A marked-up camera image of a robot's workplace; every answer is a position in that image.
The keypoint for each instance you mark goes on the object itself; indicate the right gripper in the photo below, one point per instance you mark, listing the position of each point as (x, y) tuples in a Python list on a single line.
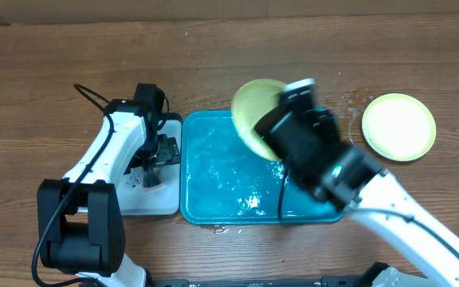
[(274, 120)]

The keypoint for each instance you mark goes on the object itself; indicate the teal plastic tray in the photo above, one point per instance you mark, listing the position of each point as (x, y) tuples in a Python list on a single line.
[(225, 183)]

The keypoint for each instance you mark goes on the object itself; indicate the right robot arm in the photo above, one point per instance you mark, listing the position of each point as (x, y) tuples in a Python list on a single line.
[(306, 139)]

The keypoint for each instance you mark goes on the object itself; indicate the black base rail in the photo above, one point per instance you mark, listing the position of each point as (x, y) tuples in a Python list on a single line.
[(327, 281)]

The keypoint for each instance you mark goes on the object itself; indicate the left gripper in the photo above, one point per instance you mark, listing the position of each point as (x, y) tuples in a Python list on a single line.
[(170, 154)]

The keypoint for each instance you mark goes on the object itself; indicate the green and pink sponge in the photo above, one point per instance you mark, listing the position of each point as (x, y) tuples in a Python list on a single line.
[(151, 181)]

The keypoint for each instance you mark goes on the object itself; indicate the black soapy water tray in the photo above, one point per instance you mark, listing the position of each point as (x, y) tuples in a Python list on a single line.
[(165, 201)]

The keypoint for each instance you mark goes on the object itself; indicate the yellow plate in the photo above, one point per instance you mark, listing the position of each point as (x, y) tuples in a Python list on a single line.
[(249, 104), (399, 127)]

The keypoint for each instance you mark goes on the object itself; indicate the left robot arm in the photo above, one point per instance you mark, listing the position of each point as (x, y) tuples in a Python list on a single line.
[(81, 228)]

